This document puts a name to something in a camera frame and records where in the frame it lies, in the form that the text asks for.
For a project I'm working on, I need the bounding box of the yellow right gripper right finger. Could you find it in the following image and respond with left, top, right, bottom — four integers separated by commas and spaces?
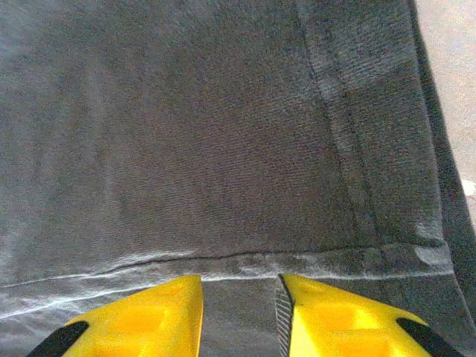
274, 273, 466, 357

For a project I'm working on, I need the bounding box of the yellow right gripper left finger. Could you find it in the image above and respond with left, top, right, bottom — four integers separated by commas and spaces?
26, 274, 205, 357

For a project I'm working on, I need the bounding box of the black t-shirt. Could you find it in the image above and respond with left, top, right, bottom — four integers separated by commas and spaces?
0, 0, 476, 357

